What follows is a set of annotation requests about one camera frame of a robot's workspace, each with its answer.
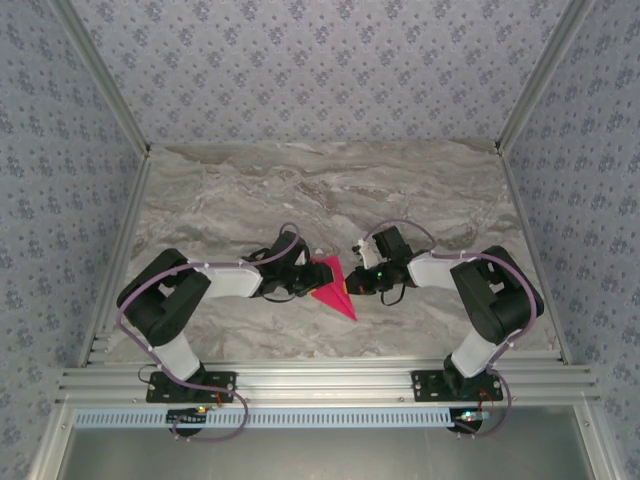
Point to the pink square paper sheet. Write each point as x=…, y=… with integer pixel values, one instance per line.
x=336, y=300

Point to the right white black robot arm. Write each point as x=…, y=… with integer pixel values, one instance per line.
x=430, y=272

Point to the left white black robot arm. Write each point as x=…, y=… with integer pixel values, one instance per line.
x=230, y=282

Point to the grey metal sheet panel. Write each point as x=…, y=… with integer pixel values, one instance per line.
x=320, y=455

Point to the long aluminium mounting beam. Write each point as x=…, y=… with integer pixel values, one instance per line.
x=320, y=382

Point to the small black circuit board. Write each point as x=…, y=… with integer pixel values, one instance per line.
x=470, y=417
x=187, y=416

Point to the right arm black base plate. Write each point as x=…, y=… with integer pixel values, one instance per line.
x=425, y=385

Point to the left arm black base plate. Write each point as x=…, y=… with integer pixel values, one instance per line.
x=220, y=385

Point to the aluminium side rail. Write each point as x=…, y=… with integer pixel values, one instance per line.
x=121, y=250
x=531, y=250

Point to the aluminium frame post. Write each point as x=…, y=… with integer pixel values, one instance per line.
x=541, y=75
x=109, y=85

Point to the short aluminium frame strut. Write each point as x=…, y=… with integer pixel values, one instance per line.
x=596, y=445
x=52, y=445

